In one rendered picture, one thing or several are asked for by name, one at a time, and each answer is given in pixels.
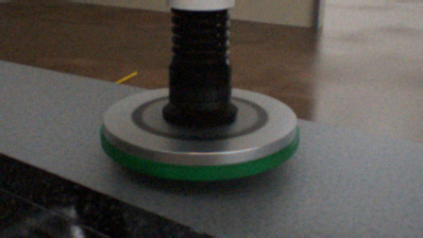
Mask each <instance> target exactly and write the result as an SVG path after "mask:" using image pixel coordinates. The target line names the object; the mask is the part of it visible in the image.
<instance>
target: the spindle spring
mask: <svg viewBox="0 0 423 238"><path fill-rule="evenodd" d="M228 10H229V8H223V9H217V10H187V9H181V8H171V12H172V13H174V14H176V15H173V16H172V18H171V23H173V24H174V25H173V26H172V27H171V32H172V33H173V34H174V36H173V37H172V38H171V42H172V43H173V44H174V45H173V46H172V47H171V51H172V52H173V53H174V55H173V56H172V57H171V60H172V62H173V63H175V64H176V65H180V66H185V67H206V66H212V65H217V64H219V63H222V64H221V66H229V62H228V58H229V51H228V48H229V47H230V44H229V42H228V39H229V37H230V32H228V30H229V28H230V22H229V21H228V19H229V18H230V12H229V11H228ZM213 14H218V15H216V16H213V17H209V18H184V16H183V15H188V16H199V15H213ZM216 25H218V26H216ZM185 26H216V27H206V28H184V27H185ZM218 34H219V36H218ZM211 35H217V37H210V38H206V39H184V37H206V36H211ZM219 44H221V45H219ZM214 45H217V46H215V47H212V48H208V49H184V46H188V47H200V46H214ZM218 54H221V55H218ZM214 55H216V57H213V58H208V59H185V58H184V56H185V57H206V56H214Z"/></svg>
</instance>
